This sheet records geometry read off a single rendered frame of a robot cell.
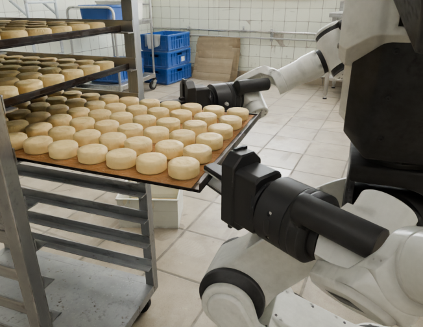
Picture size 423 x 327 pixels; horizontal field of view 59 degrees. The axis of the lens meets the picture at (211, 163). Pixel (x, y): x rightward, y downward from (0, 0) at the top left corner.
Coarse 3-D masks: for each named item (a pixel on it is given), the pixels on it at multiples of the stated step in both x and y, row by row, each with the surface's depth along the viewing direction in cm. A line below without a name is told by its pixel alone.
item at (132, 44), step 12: (132, 0) 91; (132, 12) 92; (132, 36) 94; (132, 48) 95; (132, 72) 98; (132, 84) 99; (144, 204) 113; (144, 228) 117; (144, 252) 121; (156, 276) 127; (156, 288) 128
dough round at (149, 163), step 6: (138, 156) 61; (144, 156) 61; (150, 156) 61; (156, 156) 61; (162, 156) 61; (138, 162) 60; (144, 162) 59; (150, 162) 59; (156, 162) 59; (162, 162) 60; (138, 168) 60; (144, 168) 59; (150, 168) 59; (156, 168) 59; (162, 168) 60; (144, 174) 60; (150, 174) 59; (156, 174) 60
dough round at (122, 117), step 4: (116, 112) 84; (120, 112) 84; (124, 112) 84; (128, 112) 84; (112, 116) 81; (116, 116) 81; (120, 116) 81; (124, 116) 81; (128, 116) 81; (132, 116) 82; (116, 120) 80; (120, 120) 80; (124, 120) 80; (128, 120) 81; (120, 124) 80
